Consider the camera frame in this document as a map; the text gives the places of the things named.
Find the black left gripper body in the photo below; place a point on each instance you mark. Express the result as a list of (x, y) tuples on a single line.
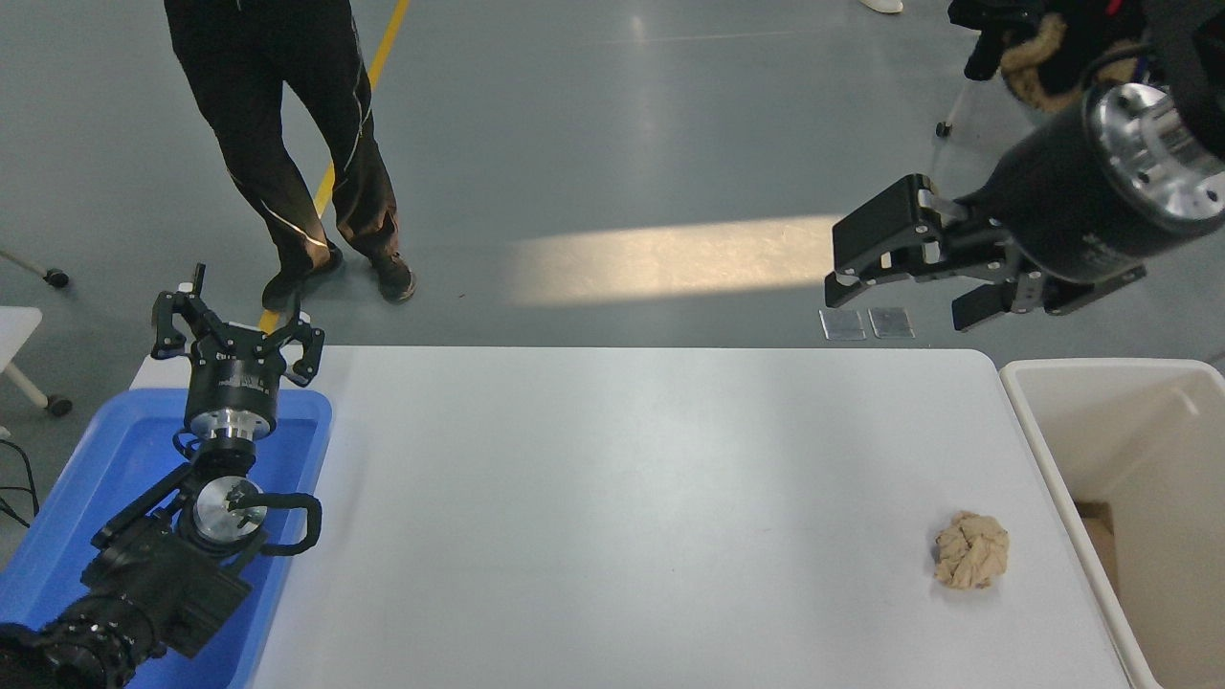
[(234, 381)]

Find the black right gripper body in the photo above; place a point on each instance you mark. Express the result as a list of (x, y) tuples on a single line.
[(1062, 211)]

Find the blue plastic tray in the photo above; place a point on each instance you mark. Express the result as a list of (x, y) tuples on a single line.
[(115, 450)]

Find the white wheeled side table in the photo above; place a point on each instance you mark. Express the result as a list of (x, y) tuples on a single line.
[(14, 330)]

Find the person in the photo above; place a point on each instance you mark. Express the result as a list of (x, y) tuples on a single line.
[(882, 5), (278, 115)]

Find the large pale plastic bin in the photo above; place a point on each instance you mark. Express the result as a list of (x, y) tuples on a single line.
[(1139, 431)]

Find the chair leg with caster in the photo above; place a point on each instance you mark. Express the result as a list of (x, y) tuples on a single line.
[(55, 277)]

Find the white wheeled chair frame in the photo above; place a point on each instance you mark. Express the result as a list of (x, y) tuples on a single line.
[(957, 105)]

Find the metal floor plate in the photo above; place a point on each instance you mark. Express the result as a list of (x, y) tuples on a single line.
[(843, 324), (892, 322)]

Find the crumpled tan paper ball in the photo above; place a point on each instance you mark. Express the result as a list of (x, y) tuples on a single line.
[(971, 550)]

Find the black fur-trimmed coat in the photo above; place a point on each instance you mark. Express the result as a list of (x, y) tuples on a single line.
[(1043, 48)]

